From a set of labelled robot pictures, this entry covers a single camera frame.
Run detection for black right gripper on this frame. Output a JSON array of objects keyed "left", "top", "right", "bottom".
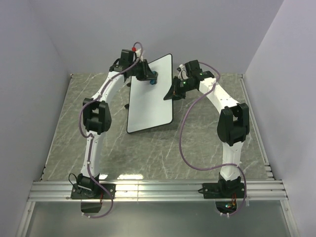
[{"left": 164, "top": 78, "right": 195, "bottom": 104}]

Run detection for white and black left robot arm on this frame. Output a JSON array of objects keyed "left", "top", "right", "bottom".
[{"left": 77, "top": 47, "right": 158, "bottom": 198}]

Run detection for blue whiteboard eraser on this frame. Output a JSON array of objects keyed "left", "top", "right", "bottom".
[{"left": 150, "top": 71, "right": 158, "bottom": 85}]

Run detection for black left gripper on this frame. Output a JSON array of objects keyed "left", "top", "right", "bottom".
[{"left": 129, "top": 60, "right": 157, "bottom": 82}]

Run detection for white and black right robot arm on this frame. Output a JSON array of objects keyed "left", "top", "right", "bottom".
[{"left": 164, "top": 60, "right": 250, "bottom": 198}]

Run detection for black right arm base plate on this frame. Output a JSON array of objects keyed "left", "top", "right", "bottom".
[{"left": 198, "top": 182, "right": 246, "bottom": 199}]

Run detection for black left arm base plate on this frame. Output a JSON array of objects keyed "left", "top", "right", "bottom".
[{"left": 70, "top": 183, "right": 116, "bottom": 199}]

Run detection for aluminium mounting rail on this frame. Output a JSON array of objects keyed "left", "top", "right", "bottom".
[{"left": 27, "top": 180, "right": 288, "bottom": 202}]

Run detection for white whiteboard with black frame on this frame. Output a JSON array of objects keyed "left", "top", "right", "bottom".
[{"left": 126, "top": 54, "right": 173, "bottom": 133}]

